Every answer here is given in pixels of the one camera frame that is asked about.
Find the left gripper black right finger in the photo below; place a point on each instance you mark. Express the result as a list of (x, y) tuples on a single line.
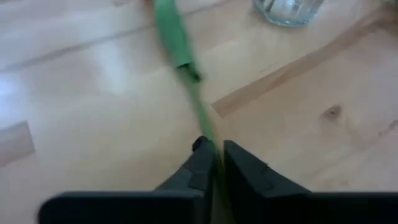
[(248, 177)]

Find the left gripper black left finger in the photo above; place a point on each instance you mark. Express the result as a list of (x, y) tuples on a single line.
[(192, 174)]

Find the red artificial tulip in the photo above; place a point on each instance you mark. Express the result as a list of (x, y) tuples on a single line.
[(172, 31)]

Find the clear glass vase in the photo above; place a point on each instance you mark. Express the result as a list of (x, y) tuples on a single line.
[(286, 12)]

